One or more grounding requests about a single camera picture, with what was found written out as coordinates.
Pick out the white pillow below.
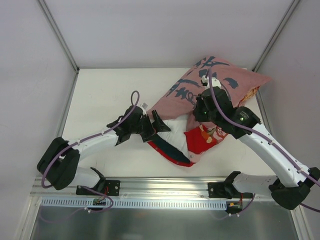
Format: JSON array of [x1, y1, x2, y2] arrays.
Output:
[[158, 114, 189, 160]]

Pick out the pink red patterned pillowcase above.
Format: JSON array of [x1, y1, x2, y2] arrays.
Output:
[[148, 56, 272, 167]]

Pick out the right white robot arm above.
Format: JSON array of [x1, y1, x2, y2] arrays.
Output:
[[193, 87, 320, 210]]

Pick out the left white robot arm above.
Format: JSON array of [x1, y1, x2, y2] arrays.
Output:
[[36, 106, 171, 195]]

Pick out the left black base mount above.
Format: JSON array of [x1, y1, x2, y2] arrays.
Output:
[[75, 179, 121, 197]]

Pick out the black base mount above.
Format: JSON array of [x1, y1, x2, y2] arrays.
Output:
[[207, 182, 253, 200], [75, 179, 121, 197]]

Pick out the aluminium mounting rail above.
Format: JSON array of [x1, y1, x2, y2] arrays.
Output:
[[30, 177, 225, 200]]

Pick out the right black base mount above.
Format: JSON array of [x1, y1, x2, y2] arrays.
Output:
[[207, 182, 253, 200]]

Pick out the white slotted cable duct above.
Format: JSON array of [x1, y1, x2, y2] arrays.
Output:
[[41, 197, 227, 211]]

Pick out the right aluminium frame post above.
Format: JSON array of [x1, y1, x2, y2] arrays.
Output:
[[251, 0, 301, 73]]

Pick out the aluminium frame post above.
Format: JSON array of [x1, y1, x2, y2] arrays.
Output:
[[251, 0, 301, 73], [36, 0, 80, 74]]

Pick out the left aluminium frame post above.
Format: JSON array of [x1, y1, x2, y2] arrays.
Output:
[[36, 0, 80, 74]]

